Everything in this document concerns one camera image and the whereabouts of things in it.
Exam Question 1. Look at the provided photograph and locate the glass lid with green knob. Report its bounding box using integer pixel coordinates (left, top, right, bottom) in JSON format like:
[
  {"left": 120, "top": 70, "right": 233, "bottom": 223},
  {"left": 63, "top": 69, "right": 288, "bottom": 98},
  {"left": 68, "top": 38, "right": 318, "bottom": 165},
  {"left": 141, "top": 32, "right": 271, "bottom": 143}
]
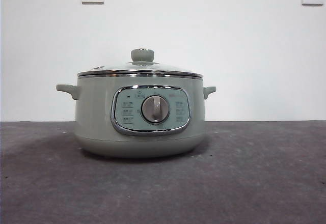
[{"left": 77, "top": 47, "right": 203, "bottom": 77}]

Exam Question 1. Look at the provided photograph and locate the sage green electric cooking pot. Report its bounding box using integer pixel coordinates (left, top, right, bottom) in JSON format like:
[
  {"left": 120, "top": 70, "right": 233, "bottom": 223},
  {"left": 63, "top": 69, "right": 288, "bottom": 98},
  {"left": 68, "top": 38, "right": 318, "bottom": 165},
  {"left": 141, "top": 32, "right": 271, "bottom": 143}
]
[{"left": 56, "top": 71, "right": 216, "bottom": 157}]

